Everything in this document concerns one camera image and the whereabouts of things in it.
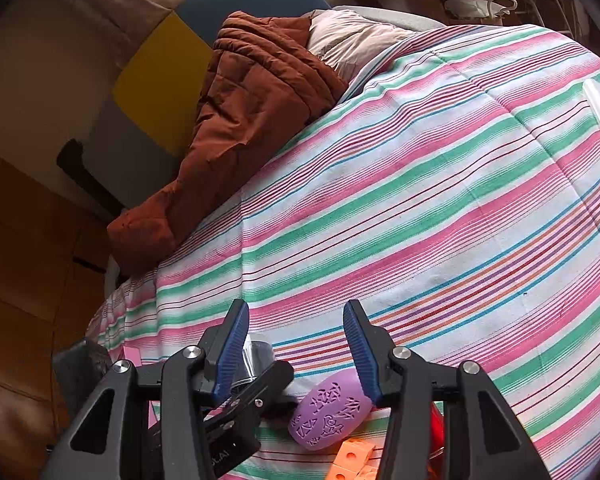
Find white plastic bag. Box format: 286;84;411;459
442;0;496;23

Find grey yellow blue headboard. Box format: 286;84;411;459
80;0;333;161

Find purple patterned oval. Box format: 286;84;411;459
287;369;376;453

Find white tray with pink rim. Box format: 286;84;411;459
114;345;161;431

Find orange perforated blocks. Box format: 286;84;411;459
327;437;383;480

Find wooden wardrobe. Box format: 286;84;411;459
0;140;111;480

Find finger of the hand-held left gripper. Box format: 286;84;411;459
202;360;300;433

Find white cable loop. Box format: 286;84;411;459
487;0;518;23

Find pale pink pillow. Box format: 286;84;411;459
307;9;416;83

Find brown quilt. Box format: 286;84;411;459
106;10;348;276

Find black rolled mat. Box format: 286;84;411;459
56;139;126;221

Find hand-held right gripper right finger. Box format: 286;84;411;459
342;300;553;480

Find red plastic piece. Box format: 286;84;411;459
430;400;448;461

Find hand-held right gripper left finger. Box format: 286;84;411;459
40;298;251;480

